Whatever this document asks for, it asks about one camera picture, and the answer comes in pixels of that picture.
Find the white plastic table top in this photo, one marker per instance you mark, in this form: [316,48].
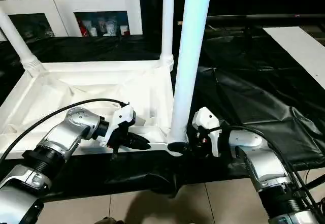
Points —
[76,82]

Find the white plastic table leg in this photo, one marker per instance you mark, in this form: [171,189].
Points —
[167,16]
[190,41]
[18,41]

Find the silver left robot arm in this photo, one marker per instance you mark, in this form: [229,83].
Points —
[66,137]

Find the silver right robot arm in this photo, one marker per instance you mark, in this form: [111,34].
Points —
[259,153]

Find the black work mat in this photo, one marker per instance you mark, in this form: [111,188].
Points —
[264,92]

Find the small red bottle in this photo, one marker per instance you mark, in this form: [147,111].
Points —
[84,30]

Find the white flat board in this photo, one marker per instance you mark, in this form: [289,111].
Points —
[299,49]

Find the black horizontal bar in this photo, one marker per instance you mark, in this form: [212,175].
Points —
[264,17]

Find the dark cabinet with yellow label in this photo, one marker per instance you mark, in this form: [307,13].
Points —
[244,0]

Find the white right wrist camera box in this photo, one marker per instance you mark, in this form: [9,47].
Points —
[208,122]

